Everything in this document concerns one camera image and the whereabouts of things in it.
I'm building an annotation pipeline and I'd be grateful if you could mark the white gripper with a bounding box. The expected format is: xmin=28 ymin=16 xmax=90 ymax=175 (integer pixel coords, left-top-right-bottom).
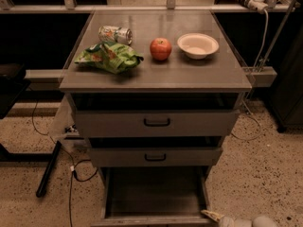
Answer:
xmin=201 ymin=210 xmax=252 ymax=227

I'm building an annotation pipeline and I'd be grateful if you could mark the grey bottom drawer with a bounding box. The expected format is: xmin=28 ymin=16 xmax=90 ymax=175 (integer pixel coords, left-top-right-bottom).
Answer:
xmin=91 ymin=166 xmax=218 ymax=227

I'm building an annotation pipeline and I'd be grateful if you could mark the grey drawer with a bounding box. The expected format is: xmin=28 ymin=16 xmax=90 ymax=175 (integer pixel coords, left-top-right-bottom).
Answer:
xmin=89 ymin=136 xmax=222 ymax=167
xmin=91 ymin=166 xmax=218 ymax=227
xmin=69 ymin=93 xmax=239 ymax=138

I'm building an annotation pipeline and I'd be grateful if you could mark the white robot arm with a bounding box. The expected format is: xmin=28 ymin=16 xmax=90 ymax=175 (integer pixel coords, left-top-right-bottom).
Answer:
xmin=202 ymin=210 xmax=278 ymax=227

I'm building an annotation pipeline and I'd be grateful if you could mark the grey middle drawer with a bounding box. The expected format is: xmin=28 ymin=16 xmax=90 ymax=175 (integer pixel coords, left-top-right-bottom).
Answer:
xmin=89 ymin=136 xmax=222 ymax=167

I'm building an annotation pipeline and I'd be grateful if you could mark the grey drawer cabinet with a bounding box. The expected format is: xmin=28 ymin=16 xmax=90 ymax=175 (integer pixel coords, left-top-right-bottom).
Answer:
xmin=60 ymin=10 xmax=251 ymax=178

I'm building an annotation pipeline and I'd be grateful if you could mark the grey top drawer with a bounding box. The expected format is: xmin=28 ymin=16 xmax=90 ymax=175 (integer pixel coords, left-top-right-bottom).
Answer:
xmin=69 ymin=93 xmax=239 ymax=138

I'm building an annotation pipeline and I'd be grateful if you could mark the dark cabinet at right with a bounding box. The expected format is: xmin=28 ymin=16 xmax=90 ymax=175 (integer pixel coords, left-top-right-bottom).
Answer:
xmin=269 ymin=26 xmax=303 ymax=132

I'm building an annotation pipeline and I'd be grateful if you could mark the white paper bowl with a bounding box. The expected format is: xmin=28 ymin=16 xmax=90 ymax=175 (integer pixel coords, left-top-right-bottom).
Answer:
xmin=177 ymin=33 xmax=219 ymax=60

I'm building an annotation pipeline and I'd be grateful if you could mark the red apple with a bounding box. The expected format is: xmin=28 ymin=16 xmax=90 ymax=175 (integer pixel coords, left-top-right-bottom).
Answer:
xmin=150 ymin=38 xmax=172 ymax=61

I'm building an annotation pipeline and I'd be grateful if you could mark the green chip bag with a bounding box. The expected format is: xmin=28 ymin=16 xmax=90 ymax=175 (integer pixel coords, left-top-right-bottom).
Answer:
xmin=74 ymin=41 xmax=144 ymax=74

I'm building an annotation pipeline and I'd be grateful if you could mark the white power strip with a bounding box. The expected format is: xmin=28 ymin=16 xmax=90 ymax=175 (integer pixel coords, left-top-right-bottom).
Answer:
xmin=225 ymin=0 xmax=270 ymax=15

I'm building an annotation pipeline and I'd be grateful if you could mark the black floor cable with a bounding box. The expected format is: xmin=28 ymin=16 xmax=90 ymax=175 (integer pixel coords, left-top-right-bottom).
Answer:
xmin=30 ymin=98 xmax=99 ymax=227

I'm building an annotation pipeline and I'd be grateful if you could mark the black table leg frame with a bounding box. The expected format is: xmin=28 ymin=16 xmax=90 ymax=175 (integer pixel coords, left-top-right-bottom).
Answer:
xmin=0 ymin=141 xmax=62 ymax=198

